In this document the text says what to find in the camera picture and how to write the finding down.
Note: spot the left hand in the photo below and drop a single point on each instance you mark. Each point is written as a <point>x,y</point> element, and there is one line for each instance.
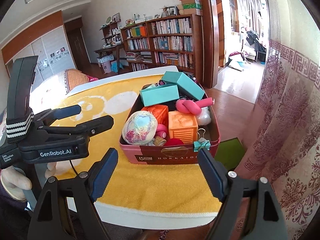
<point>15,183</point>

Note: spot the green floor mat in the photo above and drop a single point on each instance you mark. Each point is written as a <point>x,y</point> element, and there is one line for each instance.
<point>230,153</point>

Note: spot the red tin storage box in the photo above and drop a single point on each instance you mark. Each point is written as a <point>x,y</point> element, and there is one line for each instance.
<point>154,152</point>

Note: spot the large orange rubber cube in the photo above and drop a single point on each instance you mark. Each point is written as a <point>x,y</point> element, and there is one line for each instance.
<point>160,112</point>

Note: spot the white plastic bag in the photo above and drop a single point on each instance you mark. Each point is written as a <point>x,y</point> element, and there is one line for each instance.
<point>204,117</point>

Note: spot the stacked gift boxes on shelf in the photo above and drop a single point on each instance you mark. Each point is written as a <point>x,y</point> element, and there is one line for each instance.
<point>187,7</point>

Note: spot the pink knotted foam tube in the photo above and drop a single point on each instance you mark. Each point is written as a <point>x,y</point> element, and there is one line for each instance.
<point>193,107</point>

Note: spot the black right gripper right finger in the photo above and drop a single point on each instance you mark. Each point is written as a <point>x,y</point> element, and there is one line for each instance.
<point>252,200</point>

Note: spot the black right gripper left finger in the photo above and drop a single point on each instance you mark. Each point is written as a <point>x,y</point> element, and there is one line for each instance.
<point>51,217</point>

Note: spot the yellow duck pattern towel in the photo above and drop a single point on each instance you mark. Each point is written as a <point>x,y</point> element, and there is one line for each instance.
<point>171,189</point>

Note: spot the patterned purple curtain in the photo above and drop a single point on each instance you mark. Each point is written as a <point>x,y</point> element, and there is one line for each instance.
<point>282,136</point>

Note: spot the dark wooden desk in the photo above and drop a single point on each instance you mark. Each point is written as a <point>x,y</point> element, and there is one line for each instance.
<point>107,55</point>

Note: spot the orange plaid pillow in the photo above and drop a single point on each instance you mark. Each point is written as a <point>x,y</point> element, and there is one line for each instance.
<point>74,78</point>

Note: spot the cream pink sock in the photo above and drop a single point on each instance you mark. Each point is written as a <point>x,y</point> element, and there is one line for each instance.
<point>140,128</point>

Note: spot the brown wooden door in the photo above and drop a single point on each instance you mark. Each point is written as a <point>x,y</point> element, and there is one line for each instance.
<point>213,41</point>

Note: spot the white wardrobe doors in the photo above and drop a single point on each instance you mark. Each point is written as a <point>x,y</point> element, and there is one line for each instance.
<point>53,52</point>

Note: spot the teal box lid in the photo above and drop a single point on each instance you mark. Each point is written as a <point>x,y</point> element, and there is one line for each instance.
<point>186,85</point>

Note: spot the red pompom ball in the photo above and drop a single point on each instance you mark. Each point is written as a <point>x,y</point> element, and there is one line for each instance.
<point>173,142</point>

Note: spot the small orange rubber cube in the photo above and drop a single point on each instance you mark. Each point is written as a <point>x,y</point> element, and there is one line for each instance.
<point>183,126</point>

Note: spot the teal gift box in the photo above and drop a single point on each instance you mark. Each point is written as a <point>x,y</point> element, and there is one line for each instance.
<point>159,94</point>

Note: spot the teal binder clip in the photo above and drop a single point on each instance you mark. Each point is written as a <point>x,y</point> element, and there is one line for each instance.
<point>201,142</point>

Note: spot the wooden bookshelf with books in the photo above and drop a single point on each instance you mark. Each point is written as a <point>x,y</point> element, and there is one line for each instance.
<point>169,41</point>

